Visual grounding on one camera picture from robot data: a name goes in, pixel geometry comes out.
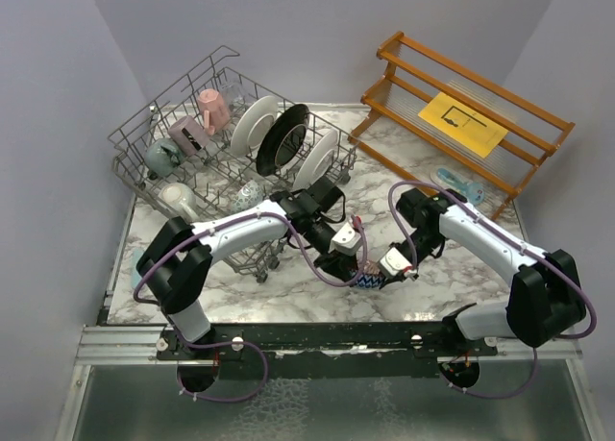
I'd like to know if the black rimmed printed plate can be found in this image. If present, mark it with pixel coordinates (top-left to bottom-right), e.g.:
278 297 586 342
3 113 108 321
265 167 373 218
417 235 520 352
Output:
230 95 278 157

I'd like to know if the blue rimmed white plate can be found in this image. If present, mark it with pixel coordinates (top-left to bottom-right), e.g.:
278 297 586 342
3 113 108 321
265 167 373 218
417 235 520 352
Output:
292 129 339 191

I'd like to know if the blue zigzag patterned bowl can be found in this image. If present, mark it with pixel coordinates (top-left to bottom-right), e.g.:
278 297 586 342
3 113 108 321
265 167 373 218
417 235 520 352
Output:
355 261 386 289

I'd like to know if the orange wooden shelf rack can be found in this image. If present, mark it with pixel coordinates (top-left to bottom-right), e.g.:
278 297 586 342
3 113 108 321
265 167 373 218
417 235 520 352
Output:
349 32 575 219

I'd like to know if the yellow paper card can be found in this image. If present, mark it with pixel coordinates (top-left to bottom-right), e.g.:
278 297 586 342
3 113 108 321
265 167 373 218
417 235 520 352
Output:
418 92 507 159

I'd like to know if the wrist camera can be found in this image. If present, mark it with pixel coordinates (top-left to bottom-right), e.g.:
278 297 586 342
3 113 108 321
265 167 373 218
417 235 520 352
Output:
378 248 417 281
330 216 365 257

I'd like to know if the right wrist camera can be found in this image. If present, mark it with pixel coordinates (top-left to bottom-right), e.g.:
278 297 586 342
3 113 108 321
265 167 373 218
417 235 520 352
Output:
378 248 417 281

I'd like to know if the red patterned glass bowl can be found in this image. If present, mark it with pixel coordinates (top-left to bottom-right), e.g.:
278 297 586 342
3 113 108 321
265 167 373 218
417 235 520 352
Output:
232 180 265 212

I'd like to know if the clear drinking glass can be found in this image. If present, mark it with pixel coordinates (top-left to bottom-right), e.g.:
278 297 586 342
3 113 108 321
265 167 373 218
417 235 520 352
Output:
219 80 247 110

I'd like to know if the pink cream mug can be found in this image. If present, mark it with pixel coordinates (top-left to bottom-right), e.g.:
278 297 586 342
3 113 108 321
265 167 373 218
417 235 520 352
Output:
197 88 231 136

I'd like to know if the black mounting base bar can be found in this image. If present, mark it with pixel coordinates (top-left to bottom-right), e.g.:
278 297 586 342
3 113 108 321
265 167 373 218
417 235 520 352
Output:
156 320 497 380

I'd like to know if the white grey mug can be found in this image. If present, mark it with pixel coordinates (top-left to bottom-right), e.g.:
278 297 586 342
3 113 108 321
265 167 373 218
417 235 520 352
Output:
159 183 199 222

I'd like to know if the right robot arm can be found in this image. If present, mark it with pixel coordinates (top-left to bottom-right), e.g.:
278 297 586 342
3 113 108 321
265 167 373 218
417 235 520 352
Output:
378 188 587 355

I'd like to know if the dark grey mug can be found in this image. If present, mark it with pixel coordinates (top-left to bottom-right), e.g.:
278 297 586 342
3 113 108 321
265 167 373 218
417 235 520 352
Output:
144 138 186 180

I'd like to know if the grey wire dish rack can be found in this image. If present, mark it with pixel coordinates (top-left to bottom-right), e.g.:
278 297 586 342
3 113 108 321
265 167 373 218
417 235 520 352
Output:
111 56 356 281

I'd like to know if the light blue sponge bar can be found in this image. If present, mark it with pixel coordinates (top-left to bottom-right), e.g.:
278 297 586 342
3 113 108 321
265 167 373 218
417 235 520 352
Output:
131 250 143 290

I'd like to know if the purple mug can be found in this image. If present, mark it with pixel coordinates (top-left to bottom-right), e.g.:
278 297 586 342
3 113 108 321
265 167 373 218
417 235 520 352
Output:
168 115 209 157

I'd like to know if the black rimmed cream plate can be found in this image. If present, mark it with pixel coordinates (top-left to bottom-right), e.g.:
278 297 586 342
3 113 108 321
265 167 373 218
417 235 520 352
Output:
256 104 310 177

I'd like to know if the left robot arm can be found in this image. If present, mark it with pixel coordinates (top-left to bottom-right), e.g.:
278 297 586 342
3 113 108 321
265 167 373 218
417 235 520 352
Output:
135 178 367 359

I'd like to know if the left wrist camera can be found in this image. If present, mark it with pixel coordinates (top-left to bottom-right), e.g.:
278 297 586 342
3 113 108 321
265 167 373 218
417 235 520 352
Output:
330 216 365 257

